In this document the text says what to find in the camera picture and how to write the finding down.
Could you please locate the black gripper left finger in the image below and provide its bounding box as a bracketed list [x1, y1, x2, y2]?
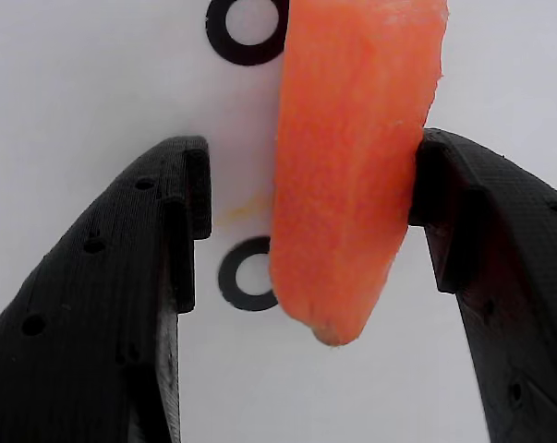
[0, 136, 213, 443]

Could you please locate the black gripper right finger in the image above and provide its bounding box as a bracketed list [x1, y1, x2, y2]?
[407, 128, 557, 443]

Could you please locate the small orange object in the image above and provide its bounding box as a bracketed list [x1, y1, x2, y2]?
[268, 0, 449, 347]

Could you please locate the large white paper sheet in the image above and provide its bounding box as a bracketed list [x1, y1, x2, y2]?
[0, 0, 557, 443]

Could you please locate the small black ring washer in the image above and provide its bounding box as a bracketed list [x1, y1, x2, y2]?
[205, 0, 289, 66]
[217, 235, 279, 313]

